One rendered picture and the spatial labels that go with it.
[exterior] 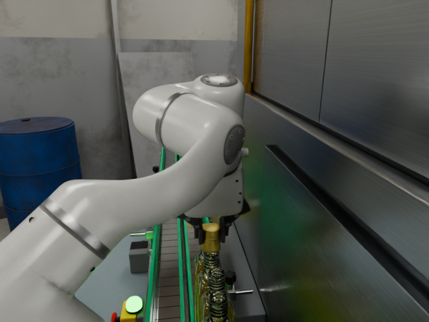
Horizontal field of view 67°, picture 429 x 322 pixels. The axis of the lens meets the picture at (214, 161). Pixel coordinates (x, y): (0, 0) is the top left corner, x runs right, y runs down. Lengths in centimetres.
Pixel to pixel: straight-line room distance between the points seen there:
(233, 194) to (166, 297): 48
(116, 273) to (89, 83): 245
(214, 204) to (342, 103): 25
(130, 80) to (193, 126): 305
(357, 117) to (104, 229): 30
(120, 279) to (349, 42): 104
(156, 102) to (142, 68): 306
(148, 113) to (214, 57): 365
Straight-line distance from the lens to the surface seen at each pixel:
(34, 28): 337
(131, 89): 337
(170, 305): 91
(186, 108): 36
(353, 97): 42
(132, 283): 120
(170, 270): 102
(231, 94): 42
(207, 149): 32
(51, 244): 33
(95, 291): 121
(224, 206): 53
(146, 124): 39
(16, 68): 334
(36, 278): 33
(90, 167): 360
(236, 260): 105
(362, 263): 36
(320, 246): 45
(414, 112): 33
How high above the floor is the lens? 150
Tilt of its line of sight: 19 degrees down
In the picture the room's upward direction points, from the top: straight up
